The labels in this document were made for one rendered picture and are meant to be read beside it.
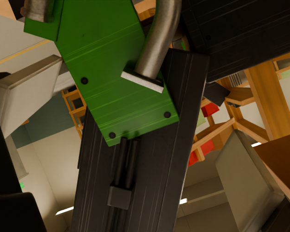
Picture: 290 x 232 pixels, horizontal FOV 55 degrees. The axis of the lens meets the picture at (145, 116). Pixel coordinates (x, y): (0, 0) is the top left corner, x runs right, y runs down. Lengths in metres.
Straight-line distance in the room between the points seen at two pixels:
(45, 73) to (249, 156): 0.12
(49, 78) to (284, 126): 1.09
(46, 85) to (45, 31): 0.23
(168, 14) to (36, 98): 0.21
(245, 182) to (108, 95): 0.27
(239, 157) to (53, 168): 10.66
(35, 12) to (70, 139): 9.95
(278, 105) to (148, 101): 0.85
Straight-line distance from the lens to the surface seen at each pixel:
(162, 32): 0.34
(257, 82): 1.17
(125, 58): 0.38
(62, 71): 0.53
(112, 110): 0.40
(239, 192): 0.17
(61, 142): 10.43
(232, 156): 0.19
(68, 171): 10.60
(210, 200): 7.96
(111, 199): 0.43
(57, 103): 10.28
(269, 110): 1.18
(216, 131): 4.14
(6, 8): 0.80
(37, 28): 0.40
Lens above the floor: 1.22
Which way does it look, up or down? 4 degrees up
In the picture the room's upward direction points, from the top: 158 degrees clockwise
